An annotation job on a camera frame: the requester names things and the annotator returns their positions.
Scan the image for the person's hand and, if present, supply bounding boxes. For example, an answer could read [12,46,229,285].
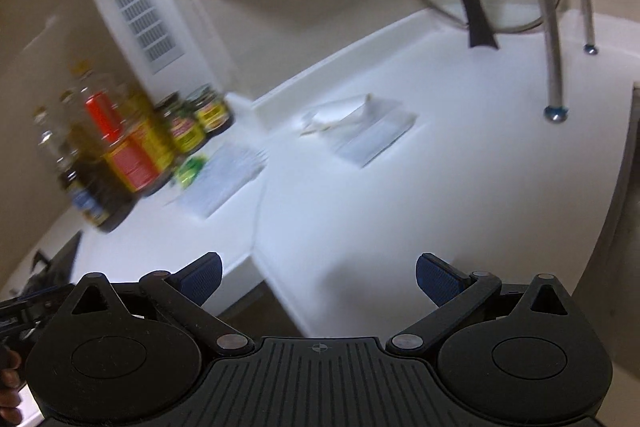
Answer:
[1,346,23,426]

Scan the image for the clear plastic sheet wrapper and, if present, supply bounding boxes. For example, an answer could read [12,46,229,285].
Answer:
[326,98,416,168]

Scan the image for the sauce jar red label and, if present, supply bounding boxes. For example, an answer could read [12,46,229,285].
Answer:
[155,92,207,155]

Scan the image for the white paper roll wrapper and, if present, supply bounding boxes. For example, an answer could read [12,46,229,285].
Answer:
[299,94,372,135]

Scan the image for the green packet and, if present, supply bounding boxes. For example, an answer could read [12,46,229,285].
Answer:
[172,155,207,190]

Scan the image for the white vent grille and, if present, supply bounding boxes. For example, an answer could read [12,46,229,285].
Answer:
[113,0,183,74]

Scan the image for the large cooking oil bottle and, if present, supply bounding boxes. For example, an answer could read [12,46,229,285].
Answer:
[60,60,177,228]

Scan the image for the white mesh packet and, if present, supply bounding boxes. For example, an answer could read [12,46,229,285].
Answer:
[176,143,267,220]

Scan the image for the clear oil bottle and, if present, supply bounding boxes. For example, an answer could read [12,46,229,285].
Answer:
[34,106,114,232]

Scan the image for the sauce jar yellow label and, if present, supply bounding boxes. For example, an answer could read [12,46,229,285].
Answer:
[188,84,234,138]

